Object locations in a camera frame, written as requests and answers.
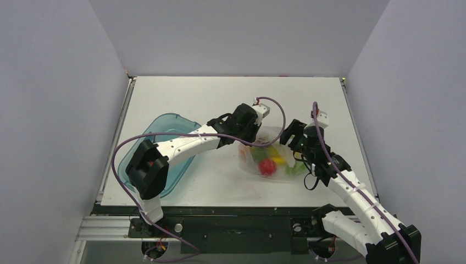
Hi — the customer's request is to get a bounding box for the clear plastic bag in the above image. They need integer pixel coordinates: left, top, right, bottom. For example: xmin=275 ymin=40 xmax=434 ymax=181
xmin=237 ymin=141 xmax=308 ymax=182

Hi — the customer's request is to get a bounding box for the red fake apple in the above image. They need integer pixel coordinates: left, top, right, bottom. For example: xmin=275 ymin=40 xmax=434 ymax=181
xmin=258 ymin=158 xmax=277 ymax=177

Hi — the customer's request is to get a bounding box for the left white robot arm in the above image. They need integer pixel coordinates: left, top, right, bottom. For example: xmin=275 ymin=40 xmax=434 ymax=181
xmin=125 ymin=103 xmax=270 ymax=237

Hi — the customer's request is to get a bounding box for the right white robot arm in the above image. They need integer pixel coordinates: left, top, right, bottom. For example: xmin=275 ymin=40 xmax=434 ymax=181
xmin=280 ymin=119 xmax=421 ymax=263

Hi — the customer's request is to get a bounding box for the green fake fruit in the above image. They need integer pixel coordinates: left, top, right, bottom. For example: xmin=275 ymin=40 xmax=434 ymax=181
xmin=285 ymin=161 xmax=308 ymax=177

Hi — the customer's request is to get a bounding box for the yellow fake fruit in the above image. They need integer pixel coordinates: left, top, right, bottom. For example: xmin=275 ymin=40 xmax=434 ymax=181
xmin=266 ymin=146 xmax=287 ymax=166

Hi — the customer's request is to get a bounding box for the teal plastic tray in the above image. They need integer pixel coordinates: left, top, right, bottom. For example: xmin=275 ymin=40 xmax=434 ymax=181
xmin=117 ymin=113 xmax=202 ymax=199

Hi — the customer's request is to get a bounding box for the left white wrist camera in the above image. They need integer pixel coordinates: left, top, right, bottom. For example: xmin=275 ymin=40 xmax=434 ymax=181
xmin=252 ymin=103 xmax=270 ymax=119

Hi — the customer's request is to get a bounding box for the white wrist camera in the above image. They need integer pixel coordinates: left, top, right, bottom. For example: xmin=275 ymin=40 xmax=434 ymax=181
xmin=310 ymin=110 xmax=329 ymax=129
xmin=252 ymin=103 xmax=270 ymax=119

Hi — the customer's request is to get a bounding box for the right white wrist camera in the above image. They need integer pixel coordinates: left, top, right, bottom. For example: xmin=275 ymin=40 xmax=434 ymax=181
xmin=310 ymin=110 xmax=329 ymax=129

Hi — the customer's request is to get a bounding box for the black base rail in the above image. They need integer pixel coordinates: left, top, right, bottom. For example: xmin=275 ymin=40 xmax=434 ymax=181
xmin=91 ymin=205 xmax=335 ymax=255

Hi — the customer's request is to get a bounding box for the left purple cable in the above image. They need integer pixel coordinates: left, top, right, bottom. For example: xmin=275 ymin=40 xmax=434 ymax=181
xmin=111 ymin=96 xmax=287 ymax=263

